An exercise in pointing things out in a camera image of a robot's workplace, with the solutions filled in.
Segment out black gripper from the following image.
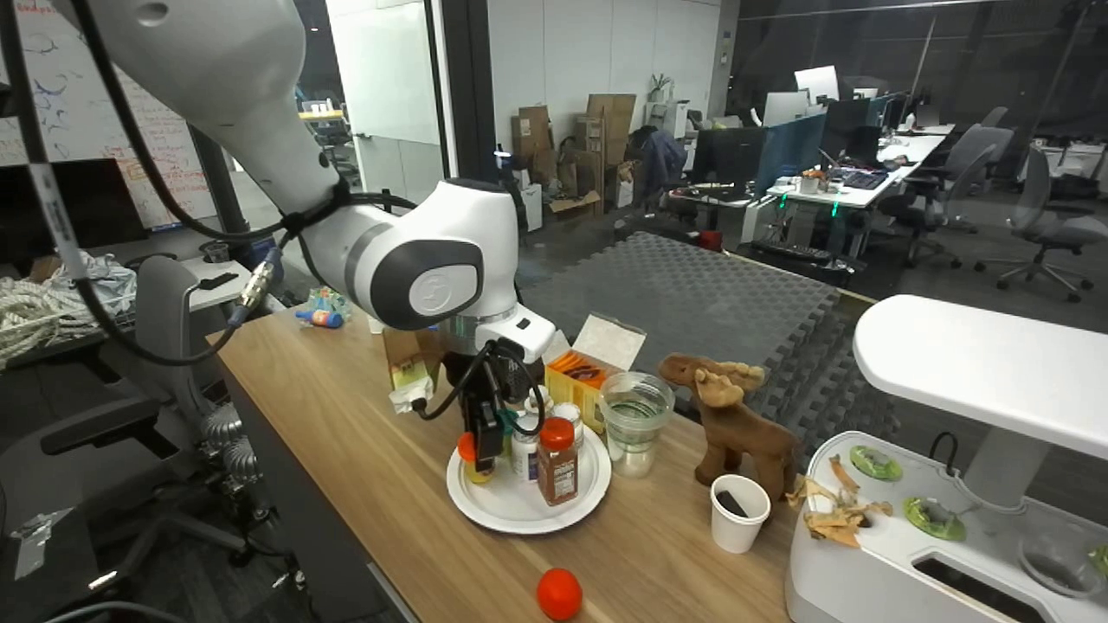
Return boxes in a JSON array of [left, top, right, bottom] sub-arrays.
[[443, 340, 546, 470]]

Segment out spice bottle orange lid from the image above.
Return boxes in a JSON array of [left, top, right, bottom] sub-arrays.
[[534, 415, 582, 510]]

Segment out clear plastic cup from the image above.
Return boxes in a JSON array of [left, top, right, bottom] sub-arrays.
[[600, 370, 679, 448], [602, 409, 672, 483]]

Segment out white paper plate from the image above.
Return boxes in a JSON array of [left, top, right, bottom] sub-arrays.
[[443, 422, 617, 537]]

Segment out brown moose toy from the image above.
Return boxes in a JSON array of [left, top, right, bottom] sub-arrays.
[[654, 352, 802, 502]]

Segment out small white paper cup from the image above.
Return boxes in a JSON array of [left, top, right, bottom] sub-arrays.
[[706, 470, 776, 557]]

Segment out open yellow tea box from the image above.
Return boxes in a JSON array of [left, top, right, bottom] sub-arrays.
[[541, 311, 651, 437]]

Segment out small colourful toy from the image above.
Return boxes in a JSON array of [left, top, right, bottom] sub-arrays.
[[292, 288, 350, 333]]

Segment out grey foam floor mat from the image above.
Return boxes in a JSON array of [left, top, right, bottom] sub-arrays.
[[511, 228, 885, 465]]

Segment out stacked cardboard boxes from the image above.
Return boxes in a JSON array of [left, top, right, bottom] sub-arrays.
[[511, 89, 642, 212]]

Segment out grey swivel chair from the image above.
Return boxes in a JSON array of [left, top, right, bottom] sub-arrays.
[[0, 256, 292, 623]]

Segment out pile of light cloth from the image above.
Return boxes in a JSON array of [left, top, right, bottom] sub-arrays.
[[0, 242, 137, 366]]

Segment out office desk with monitors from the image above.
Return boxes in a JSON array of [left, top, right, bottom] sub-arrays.
[[765, 126, 954, 273]]

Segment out white backed monitor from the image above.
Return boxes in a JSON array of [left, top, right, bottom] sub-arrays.
[[793, 63, 846, 109]]

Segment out white indoor planter appliance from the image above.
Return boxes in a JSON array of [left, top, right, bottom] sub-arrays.
[[787, 290, 1108, 623]]

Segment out dark mesh office chair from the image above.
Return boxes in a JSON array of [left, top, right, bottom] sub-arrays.
[[998, 148, 1108, 305]]

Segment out black glass wall frame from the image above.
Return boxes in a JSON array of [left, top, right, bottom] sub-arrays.
[[441, 0, 510, 186]]

